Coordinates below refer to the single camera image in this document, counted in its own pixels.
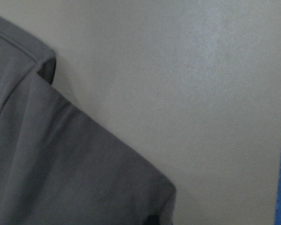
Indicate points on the brown t-shirt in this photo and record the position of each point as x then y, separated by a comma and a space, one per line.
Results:
57, 165

